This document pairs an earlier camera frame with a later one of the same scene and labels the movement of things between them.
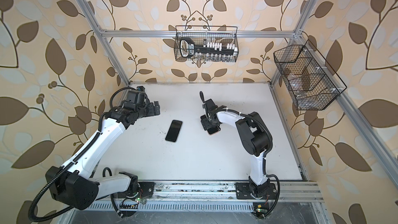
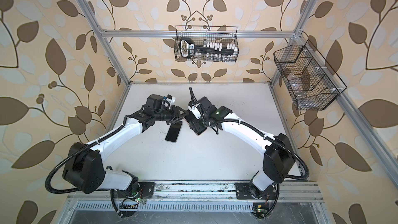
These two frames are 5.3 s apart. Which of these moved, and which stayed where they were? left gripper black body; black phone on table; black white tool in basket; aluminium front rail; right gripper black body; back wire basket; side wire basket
Moved: right gripper black body; left gripper black body
Stayed: aluminium front rail; side wire basket; black white tool in basket; black phone on table; back wire basket
